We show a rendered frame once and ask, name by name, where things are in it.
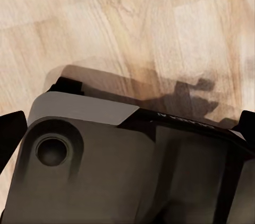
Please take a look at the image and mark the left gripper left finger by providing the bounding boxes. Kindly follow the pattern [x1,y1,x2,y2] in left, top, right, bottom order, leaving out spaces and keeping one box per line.
[0,110,28,174]

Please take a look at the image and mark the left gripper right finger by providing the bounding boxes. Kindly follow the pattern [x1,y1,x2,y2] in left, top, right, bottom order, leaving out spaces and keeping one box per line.
[238,110,255,153]

